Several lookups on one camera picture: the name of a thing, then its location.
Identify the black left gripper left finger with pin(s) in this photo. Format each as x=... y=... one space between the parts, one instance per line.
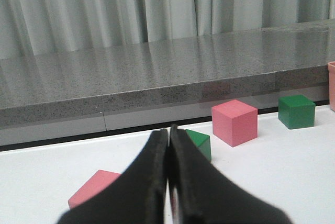
x=137 y=196

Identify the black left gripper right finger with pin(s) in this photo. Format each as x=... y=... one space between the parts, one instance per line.
x=201 y=194

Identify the pink flat wooden block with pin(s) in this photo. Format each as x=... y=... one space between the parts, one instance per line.
x=96 y=184

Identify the green wooden cube near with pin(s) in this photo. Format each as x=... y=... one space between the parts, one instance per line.
x=202 y=141

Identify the green wooden cube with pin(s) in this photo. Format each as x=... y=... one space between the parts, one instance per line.
x=296 y=111
x=202 y=141

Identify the pink wooden cube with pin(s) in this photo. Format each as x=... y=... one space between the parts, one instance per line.
x=235 y=122

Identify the green wooden cube far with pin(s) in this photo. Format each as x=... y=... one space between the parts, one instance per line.
x=296 y=111

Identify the grey stone counter ledge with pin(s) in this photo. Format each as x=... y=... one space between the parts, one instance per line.
x=89 y=91

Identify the pink plastic bin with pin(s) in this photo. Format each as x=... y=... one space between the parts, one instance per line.
x=331 y=71

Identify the grey-green curtain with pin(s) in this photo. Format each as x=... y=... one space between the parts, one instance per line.
x=33 y=27

